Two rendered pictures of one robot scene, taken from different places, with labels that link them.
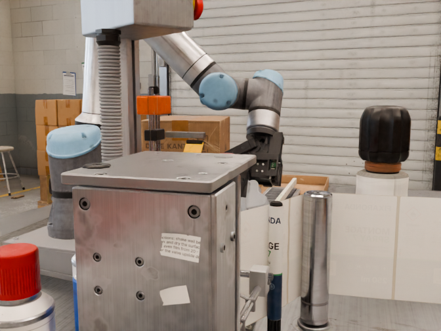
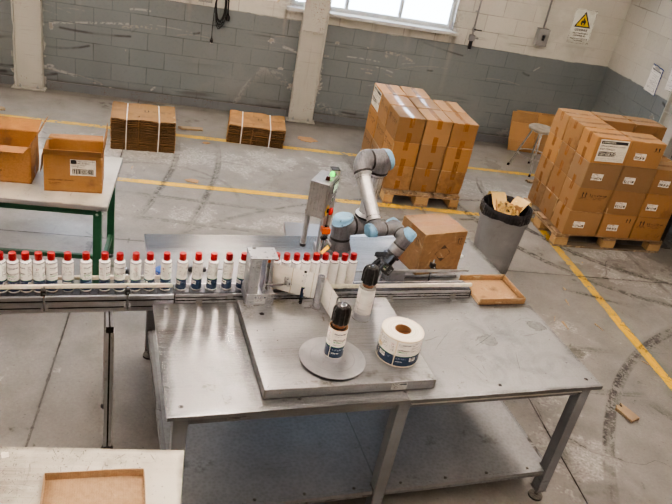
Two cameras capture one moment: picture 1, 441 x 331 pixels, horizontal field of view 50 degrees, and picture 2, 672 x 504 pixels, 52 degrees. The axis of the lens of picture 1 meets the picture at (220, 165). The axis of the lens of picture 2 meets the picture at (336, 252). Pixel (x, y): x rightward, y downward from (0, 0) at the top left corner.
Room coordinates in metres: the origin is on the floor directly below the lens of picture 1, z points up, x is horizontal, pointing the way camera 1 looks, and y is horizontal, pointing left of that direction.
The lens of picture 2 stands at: (-1.19, -2.46, 2.80)
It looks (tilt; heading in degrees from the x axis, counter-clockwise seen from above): 28 degrees down; 51
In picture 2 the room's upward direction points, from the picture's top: 11 degrees clockwise
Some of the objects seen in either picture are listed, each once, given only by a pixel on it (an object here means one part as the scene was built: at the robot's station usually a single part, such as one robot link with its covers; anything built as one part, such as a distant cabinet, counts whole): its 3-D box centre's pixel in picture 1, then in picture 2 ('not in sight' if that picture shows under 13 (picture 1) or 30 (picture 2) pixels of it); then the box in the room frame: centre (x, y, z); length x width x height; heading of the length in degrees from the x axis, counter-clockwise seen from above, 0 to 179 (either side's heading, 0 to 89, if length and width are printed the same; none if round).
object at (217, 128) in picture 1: (189, 158); (430, 243); (1.55, 0.10, 0.99); 0.30 x 0.24 x 0.27; 173
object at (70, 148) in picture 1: (77, 156); (343, 225); (1.05, 0.32, 1.06); 0.13 x 0.12 x 0.14; 175
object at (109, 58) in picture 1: (110, 106); (305, 227); (0.67, 0.16, 1.18); 0.04 x 0.04 x 0.21
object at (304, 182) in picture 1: (291, 186); (491, 289); (1.76, -0.27, 0.85); 0.30 x 0.26 x 0.04; 164
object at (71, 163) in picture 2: not in sight; (75, 155); (-0.05, 1.74, 0.97); 0.51 x 0.39 x 0.37; 70
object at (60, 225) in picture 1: (81, 207); (338, 243); (1.04, 0.31, 0.94); 0.15 x 0.15 x 0.10
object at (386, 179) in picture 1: (381, 192); (366, 292); (0.80, -0.28, 1.03); 0.09 x 0.09 x 0.30
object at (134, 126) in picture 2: not in sight; (143, 127); (1.31, 4.21, 0.16); 0.65 x 0.54 x 0.32; 160
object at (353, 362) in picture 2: not in sight; (332, 358); (0.47, -0.51, 0.89); 0.31 x 0.31 x 0.01
